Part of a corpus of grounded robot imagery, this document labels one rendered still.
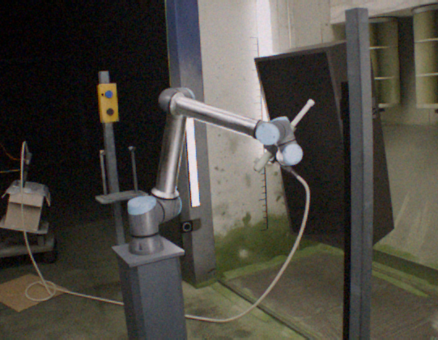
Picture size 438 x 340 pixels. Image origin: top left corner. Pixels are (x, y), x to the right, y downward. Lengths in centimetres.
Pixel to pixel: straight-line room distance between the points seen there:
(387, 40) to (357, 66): 245
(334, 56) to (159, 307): 158
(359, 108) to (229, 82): 207
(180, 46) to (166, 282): 160
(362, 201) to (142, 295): 135
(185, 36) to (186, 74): 26
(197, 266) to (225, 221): 40
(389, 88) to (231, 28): 135
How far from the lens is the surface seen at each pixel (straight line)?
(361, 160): 129
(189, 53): 312
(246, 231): 345
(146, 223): 226
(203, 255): 331
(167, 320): 241
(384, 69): 369
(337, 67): 235
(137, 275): 226
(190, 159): 309
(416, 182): 363
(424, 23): 339
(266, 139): 187
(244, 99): 332
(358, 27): 128
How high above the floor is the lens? 141
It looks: 9 degrees down
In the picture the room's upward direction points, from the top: 4 degrees counter-clockwise
